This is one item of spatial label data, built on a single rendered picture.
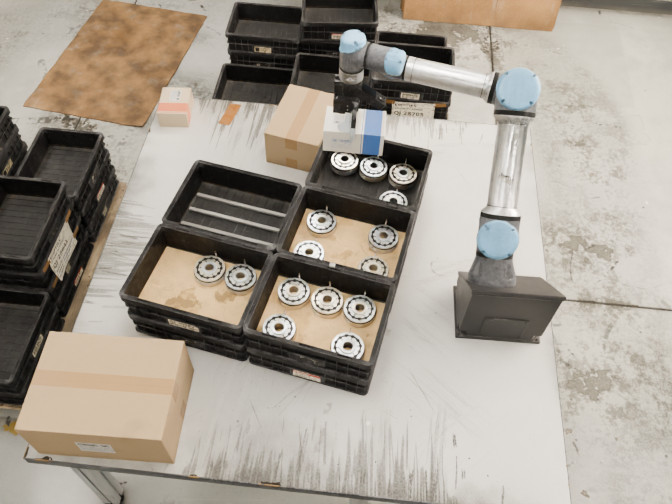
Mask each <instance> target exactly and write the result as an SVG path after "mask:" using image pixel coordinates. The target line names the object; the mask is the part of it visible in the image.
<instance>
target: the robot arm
mask: <svg viewBox="0 0 672 504"><path fill-rule="evenodd" d="M339 51H340V60H339V74H335V79H334V98H333V113H339V114H345V112H346V113H351V112H352V115H351V114H347V115H346V116H345V121H344V122H342V123H339V124H338V126H337V128H338V130H340V131H342V132H345V133H348V134H350V142H352V141H353V140H354V138H355V132H356V120H357V112H358V111H359V102H360V98H361V99H363V100H365V101H366V102H368V103H369V104H371V105H373V106H374V107H376V108H377V109H379V110H382V109H383V108H384V107H385V106H386V97H385V96H383V95H382V94H380V93H378V92H377V91H375V90H374V89H372V88H371V87H369V86H368V85H366V84H364V83H363V82H362V80H363V75H364V68H365V69H368V70H373V71H377V72H380V73H382V74H383V75H384V76H385V77H387V78H391V79H394V78H395V79H400V80H405V81H409V82H413V83H418V84H422V85H426V86H431V87H435V88H439V89H443V90H448V91H452V92H456V93H460V94H465V95H469V96H473V97H477V98H482V99H483V100H484V101H485V103H488V104H492V105H495V106H494V113H493V116H494V118H495V119H496V120H497V122H498V124H497V132H496V140H495V147H494V155H493V162H492V170H491V177H490V185H489V192H488V200H487V205H486V206H485V207H484V208H483V209H482V210H481V213H480V217H479V227H478V233H477V237H476V242H477V246H476V255H475V259H474V261H473V263H472V265H471V267H470V270H469V272H468V277H467V280H468V281H469V282H471V283H474V284H477V285H481V286H487V287H495V288H510V287H514V286H515V285H516V275H515V270H514V265H513V254H514V252H515V251H516V249H517V247H518V245H519V228H520V221H521V214H520V212H519V211H518V210H517V204H518V197H519V190H520V183H521V176H522V169H523V162H524V154H525V147H526V140H527V133H528V126H529V124H530V123H531V122H532V121H534V120H535V117H536V110H537V103H538V98H539V96H540V93H541V84H540V80H539V78H538V77H537V75H536V74H535V73H534V72H532V71H531V70H529V69H526V68H521V67H518V68H512V69H510V70H508V71H506V72H505V73H500V72H495V71H494V72H492V73H491V74H488V73H484V72H479V71H475V70H470V69H466V68H461V67H457V66H452V65H448V64H443V63H439V62H434V61H430V60H425V59H421V58H416V57H412V56H408V55H406V53H405V52H404V51H403V50H399V49H397V48H391V47H387V46H383V45H378V44H374V43H370V42H367V41H366V36H365V34H364V33H362V32H361V31H359V30H348V31H346V32H344V33H343V34H342V35H341V40H340V47H339ZM350 119H351V123H350Z"/></svg>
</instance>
